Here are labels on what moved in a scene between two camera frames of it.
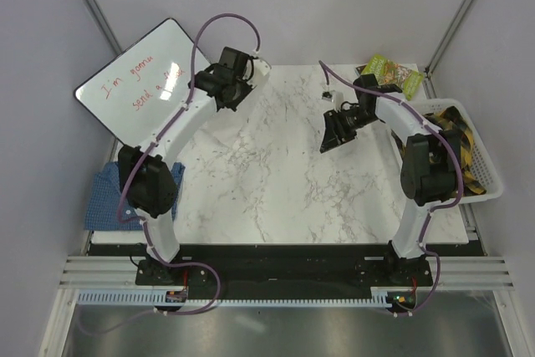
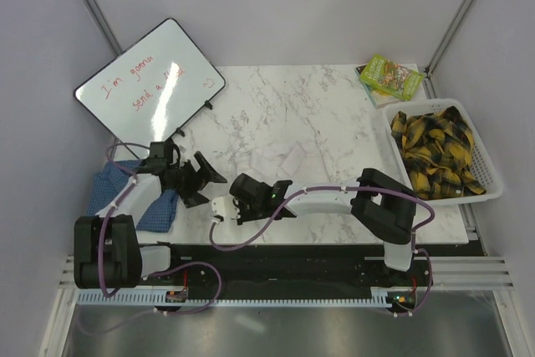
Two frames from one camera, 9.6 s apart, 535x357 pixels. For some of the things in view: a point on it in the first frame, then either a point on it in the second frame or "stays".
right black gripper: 334,133 to 243,217
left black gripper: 248,88 to 191,196
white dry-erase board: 138,92 stays
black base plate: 283,272 stays
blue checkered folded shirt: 103,191 stays
